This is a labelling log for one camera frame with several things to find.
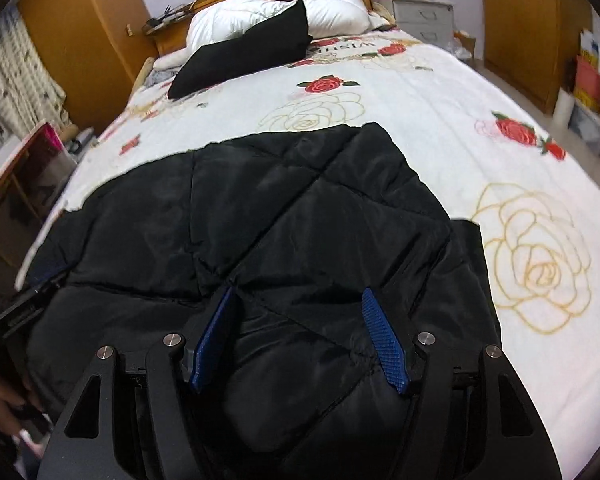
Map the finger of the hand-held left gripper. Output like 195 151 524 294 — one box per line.
11 267 71 312

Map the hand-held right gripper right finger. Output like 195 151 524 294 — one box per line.
361 287 564 480

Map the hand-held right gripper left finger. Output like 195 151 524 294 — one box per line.
37 284 237 480

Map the black quilted jacket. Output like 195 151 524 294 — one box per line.
19 121 504 480

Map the person's left hand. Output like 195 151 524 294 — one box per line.
0 360 46 443

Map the wooden side desk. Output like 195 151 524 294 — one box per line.
0 119 79 292

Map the patterned white curtain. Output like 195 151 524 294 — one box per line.
0 7 69 137

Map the floral white bed sheet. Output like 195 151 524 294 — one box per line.
15 27 600 480

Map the wooden wardrobe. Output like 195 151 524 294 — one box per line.
479 0 594 115
17 0 159 134

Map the folded black cloth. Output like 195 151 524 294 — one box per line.
167 0 314 100

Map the white pillow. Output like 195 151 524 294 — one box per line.
185 0 374 57

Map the stack of boxes and books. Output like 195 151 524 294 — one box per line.
551 26 600 182

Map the grey drawer nightstand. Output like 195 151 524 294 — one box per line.
391 0 454 47

